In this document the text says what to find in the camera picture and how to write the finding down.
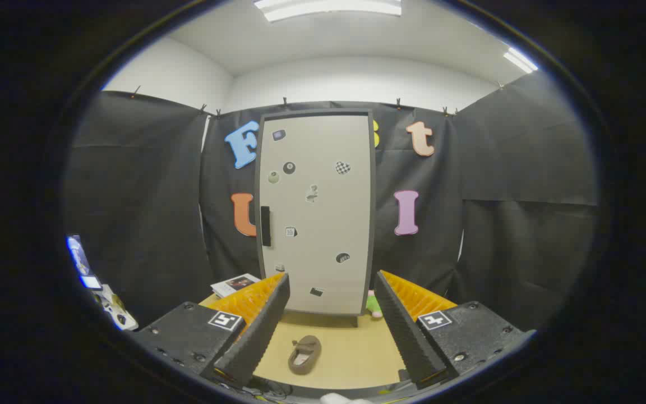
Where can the grey shoe cabinet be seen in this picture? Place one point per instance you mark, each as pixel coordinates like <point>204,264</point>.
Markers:
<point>373,213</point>

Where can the white patterned object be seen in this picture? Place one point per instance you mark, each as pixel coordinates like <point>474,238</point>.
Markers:
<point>115,310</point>

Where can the long ceiling light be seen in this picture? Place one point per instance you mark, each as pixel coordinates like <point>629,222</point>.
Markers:
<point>328,8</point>

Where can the stack of books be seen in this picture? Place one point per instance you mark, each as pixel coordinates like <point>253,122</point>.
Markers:
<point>233,285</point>

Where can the brown fuzzy shoe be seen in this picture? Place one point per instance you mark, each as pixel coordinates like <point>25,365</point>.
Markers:
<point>303,359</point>

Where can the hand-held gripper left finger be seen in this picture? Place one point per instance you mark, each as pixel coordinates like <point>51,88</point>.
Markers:
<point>261,331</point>

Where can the green and pink plush toy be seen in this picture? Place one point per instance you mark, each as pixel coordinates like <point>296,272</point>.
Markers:
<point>372,306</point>

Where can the black backdrop cloth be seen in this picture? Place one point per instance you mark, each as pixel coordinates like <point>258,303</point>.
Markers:
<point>525,168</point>

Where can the small ceiling light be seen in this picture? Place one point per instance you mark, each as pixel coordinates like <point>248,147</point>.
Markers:
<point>520,59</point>

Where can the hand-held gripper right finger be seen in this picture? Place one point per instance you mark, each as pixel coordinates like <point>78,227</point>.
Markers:
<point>407,336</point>

